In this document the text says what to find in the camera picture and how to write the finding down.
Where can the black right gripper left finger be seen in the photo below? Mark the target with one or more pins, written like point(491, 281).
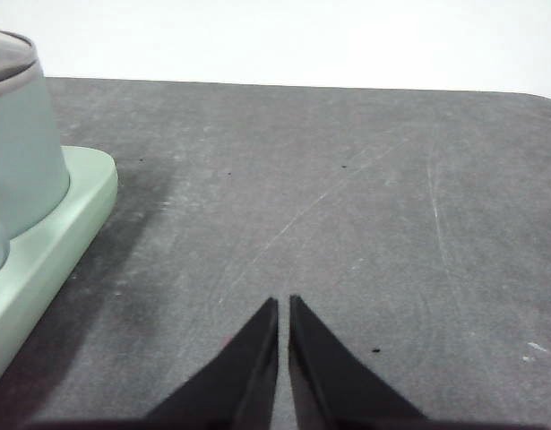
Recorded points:
point(230, 389)

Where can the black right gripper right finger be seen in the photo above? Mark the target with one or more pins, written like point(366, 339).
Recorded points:
point(338, 389)

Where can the green breakfast machine base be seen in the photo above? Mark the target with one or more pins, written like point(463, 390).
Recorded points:
point(55, 251)

